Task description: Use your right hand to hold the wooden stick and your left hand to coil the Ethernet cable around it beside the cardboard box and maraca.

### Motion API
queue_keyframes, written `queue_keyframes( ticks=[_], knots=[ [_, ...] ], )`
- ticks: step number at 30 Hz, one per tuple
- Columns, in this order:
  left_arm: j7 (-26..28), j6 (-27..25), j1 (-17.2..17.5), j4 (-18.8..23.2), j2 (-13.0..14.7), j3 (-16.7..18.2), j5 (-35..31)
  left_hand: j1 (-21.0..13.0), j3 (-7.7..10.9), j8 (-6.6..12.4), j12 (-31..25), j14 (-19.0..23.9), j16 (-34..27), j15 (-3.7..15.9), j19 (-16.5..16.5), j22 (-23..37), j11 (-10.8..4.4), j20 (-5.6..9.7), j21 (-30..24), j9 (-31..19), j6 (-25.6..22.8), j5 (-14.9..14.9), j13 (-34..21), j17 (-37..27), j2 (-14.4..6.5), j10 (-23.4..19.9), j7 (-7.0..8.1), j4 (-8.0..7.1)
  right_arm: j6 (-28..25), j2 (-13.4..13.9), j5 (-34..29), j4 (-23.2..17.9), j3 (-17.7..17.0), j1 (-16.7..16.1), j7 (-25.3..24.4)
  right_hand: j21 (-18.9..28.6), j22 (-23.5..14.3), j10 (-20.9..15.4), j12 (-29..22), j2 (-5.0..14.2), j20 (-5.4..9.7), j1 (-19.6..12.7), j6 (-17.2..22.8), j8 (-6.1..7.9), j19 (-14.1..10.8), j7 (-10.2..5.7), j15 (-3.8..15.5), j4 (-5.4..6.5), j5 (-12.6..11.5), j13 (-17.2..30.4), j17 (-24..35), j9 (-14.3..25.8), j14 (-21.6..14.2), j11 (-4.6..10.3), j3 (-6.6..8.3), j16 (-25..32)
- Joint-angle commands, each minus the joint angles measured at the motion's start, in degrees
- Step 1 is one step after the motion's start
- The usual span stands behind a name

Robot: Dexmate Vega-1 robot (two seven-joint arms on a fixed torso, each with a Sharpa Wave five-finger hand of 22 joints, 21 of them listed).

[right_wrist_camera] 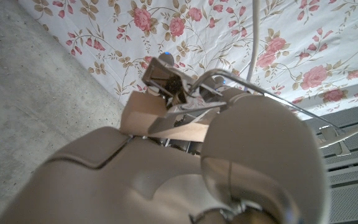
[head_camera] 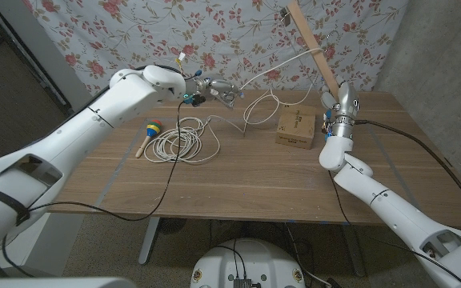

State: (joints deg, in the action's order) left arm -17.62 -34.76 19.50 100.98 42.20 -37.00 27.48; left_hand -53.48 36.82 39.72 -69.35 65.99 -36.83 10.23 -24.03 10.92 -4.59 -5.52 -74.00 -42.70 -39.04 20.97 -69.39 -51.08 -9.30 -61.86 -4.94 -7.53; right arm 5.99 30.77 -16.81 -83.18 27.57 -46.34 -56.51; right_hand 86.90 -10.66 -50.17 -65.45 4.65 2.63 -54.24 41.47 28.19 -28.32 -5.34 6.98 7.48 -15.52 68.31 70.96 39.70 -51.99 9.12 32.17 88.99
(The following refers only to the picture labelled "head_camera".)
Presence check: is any white table leg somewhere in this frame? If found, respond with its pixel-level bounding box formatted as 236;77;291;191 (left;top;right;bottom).
138;217;162;265

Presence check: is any white Ethernet cable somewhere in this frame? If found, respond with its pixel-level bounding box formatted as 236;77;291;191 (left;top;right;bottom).
143;47;323;165

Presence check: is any wooden stick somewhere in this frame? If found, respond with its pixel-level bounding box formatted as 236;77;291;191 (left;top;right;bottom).
287;0;340;99

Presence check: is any colourful wooden maraca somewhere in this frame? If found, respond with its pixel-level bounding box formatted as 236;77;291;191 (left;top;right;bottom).
134;118;163;159

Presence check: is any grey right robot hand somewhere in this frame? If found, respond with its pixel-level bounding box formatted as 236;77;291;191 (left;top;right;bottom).
320;79;360;139

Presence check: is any grey table leg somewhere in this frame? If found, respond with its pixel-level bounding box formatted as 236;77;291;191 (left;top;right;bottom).
341;223;367;278

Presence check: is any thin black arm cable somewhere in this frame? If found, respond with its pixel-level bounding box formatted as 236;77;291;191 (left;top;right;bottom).
0;99;199;279
328;170;461;283

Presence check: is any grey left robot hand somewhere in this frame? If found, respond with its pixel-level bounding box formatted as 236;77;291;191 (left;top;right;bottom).
192;77;244;110

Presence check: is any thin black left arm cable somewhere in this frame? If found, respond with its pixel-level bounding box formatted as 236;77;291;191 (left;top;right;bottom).
0;99;199;279

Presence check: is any floral backdrop cloth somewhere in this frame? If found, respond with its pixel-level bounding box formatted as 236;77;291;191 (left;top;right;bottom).
22;0;410;113

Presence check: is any metal clip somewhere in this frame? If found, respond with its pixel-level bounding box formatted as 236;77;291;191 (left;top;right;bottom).
280;6;294;27

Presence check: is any brown cardboard box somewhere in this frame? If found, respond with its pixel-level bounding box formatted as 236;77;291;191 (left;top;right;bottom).
275;104;317;150

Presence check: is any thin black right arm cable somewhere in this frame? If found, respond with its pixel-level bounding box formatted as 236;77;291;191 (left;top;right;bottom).
328;170;461;283

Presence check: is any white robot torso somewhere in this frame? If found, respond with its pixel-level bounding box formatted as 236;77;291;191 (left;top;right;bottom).
190;238;307;288

